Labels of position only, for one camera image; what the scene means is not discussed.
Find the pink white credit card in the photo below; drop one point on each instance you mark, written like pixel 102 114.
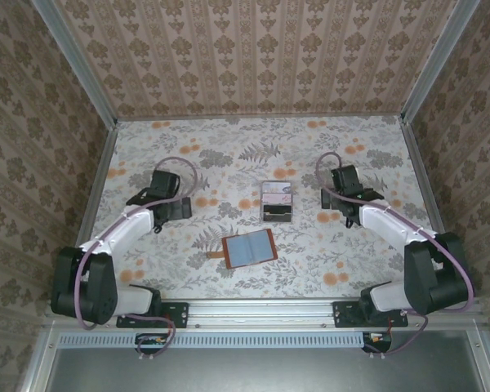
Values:
pixel 275 199

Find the black VIP card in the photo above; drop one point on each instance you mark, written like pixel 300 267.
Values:
pixel 277 215

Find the pale floral credit card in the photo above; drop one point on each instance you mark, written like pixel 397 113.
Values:
pixel 275 187

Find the brown leather card holder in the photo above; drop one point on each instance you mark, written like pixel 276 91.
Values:
pixel 249 249

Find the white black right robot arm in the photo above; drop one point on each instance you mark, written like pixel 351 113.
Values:
pixel 384 224

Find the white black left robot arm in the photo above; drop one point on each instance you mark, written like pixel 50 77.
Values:
pixel 126 228

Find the clear acrylic card stand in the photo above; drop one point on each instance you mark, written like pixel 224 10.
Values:
pixel 276 202

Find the floral patterned table sheet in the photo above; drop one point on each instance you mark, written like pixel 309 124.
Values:
pixel 228 163

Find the black connector board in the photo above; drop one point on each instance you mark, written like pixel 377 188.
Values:
pixel 151 342
pixel 377 342

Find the grey metal panel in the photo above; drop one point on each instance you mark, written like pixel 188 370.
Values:
pixel 269 371

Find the aluminium table side rail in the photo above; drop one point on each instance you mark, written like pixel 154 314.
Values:
pixel 425 183
pixel 98 183

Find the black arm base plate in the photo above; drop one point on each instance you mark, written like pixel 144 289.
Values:
pixel 347 316
pixel 175 314

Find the wide aluminium mounting rail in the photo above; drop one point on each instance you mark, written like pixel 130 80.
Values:
pixel 261 314

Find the slanted aluminium corner post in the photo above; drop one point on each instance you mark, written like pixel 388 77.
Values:
pixel 79 61
pixel 430 61

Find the aluminium frame bar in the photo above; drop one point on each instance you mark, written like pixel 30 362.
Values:
pixel 482 359
pixel 41 359

